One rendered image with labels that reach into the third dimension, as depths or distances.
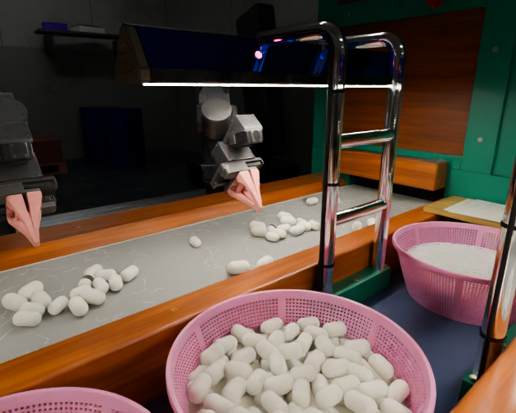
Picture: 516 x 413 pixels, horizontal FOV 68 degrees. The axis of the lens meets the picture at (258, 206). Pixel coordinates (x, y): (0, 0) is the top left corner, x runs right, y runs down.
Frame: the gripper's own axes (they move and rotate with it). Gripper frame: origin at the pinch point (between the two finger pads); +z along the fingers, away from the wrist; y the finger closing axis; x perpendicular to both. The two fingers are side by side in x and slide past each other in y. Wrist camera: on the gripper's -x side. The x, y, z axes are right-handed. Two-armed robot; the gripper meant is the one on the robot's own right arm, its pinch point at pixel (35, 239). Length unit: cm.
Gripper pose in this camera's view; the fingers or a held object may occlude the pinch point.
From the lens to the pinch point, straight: 67.1
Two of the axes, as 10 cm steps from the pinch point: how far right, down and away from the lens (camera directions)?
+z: 4.9, 7.9, -3.7
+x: -4.2, 5.8, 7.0
